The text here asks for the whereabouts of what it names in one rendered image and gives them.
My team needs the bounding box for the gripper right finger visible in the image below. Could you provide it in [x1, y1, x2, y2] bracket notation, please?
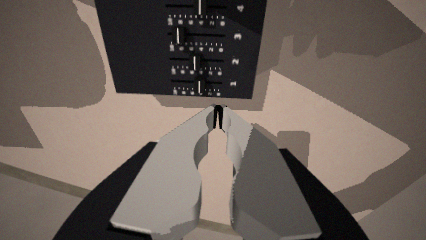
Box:
[218, 104, 369, 240]

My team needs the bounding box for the black lighting desk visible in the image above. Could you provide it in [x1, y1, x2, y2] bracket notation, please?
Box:
[94, 0, 267, 99]

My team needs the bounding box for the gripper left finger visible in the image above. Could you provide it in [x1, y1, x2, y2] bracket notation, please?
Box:
[52, 104, 218, 240]

